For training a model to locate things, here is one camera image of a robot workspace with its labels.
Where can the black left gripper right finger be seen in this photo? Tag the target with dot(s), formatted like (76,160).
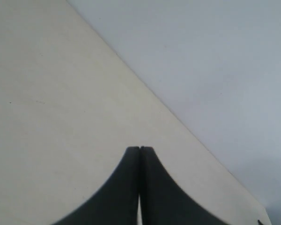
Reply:
(162,200)

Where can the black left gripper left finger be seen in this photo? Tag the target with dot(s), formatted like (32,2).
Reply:
(116,201)

